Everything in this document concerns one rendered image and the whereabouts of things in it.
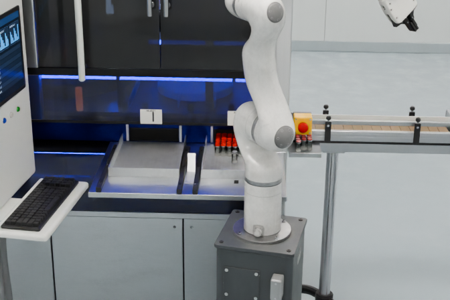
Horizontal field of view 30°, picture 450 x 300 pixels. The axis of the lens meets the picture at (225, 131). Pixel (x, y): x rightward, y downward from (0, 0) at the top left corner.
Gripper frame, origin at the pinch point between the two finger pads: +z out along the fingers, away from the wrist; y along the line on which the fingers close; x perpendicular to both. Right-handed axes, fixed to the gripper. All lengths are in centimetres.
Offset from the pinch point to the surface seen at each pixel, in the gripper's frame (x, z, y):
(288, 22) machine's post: 50, -10, -15
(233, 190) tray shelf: 34, 13, -76
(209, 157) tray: 63, 13, -69
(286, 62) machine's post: 52, 2, -25
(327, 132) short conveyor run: 56, 40, -28
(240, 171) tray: 41, 14, -68
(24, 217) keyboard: 55, -28, -132
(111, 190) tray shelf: 52, -13, -105
